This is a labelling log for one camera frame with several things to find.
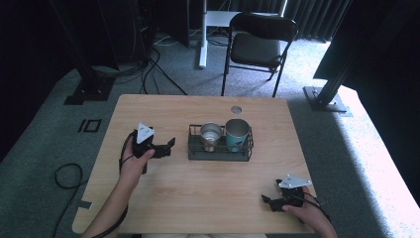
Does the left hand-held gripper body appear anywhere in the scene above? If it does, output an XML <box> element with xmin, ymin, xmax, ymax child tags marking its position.
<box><xmin>132</xmin><ymin>122</ymin><xmax>157</xmax><ymax>175</ymax></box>

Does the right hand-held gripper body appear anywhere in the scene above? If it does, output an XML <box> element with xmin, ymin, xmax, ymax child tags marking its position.
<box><xmin>275</xmin><ymin>174</ymin><xmax>313</xmax><ymax>207</ymax></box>

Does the silver steel cup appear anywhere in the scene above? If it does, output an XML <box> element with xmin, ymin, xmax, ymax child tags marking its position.
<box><xmin>199</xmin><ymin>122</ymin><xmax>224</xmax><ymax>153</ymax></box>

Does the black wire basket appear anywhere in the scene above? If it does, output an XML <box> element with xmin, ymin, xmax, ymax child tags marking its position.
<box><xmin>187</xmin><ymin>123</ymin><xmax>255</xmax><ymax>163</ymax></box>

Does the teal steel cup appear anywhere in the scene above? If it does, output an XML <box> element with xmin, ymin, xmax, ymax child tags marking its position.
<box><xmin>225</xmin><ymin>118</ymin><xmax>251</xmax><ymax>153</ymax></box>

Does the person's right hand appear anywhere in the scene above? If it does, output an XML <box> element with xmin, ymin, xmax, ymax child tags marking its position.
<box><xmin>281</xmin><ymin>186</ymin><xmax>326</xmax><ymax>230</ymax></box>

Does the person's left hand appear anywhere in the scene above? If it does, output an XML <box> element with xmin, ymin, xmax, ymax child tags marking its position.
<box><xmin>119</xmin><ymin>147</ymin><xmax>156</xmax><ymax>189</ymax></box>

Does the black metal stand flat base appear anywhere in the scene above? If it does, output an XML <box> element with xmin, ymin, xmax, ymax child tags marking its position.
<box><xmin>49</xmin><ymin>0</ymin><xmax>117</xmax><ymax>106</ymax></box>

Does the black metal stand grey base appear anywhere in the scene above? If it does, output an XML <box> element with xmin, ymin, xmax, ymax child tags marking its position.
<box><xmin>302</xmin><ymin>0</ymin><xmax>355</xmax><ymax>114</ymax></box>

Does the black folding chair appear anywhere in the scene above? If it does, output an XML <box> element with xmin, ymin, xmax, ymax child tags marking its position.
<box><xmin>221</xmin><ymin>12</ymin><xmax>299</xmax><ymax>98</ymax></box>

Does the dark grey curtain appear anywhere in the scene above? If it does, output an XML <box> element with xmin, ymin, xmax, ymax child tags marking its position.
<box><xmin>283</xmin><ymin>0</ymin><xmax>352</xmax><ymax>44</ymax></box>

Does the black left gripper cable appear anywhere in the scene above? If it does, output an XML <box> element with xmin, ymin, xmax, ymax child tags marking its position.
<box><xmin>92</xmin><ymin>129</ymin><xmax>139</xmax><ymax>238</ymax></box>

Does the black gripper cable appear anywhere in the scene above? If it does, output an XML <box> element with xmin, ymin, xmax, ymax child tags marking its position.
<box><xmin>92</xmin><ymin>129</ymin><xmax>139</xmax><ymax>238</ymax></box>
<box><xmin>291</xmin><ymin>191</ymin><xmax>332</xmax><ymax>225</ymax></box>

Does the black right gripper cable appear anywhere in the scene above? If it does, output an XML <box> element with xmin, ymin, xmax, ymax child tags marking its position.
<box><xmin>291</xmin><ymin>191</ymin><xmax>332</xmax><ymax>225</ymax></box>

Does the bundle of black floor cables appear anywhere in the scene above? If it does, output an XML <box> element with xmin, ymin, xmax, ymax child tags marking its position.
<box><xmin>92</xmin><ymin>29</ymin><xmax>189</xmax><ymax>97</ymax></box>

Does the black looped floor cable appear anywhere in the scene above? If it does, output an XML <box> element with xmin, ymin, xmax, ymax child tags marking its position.
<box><xmin>52</xmin><ymin>163</ymin><xmax>89</xmax><ymax>238</ymax></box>

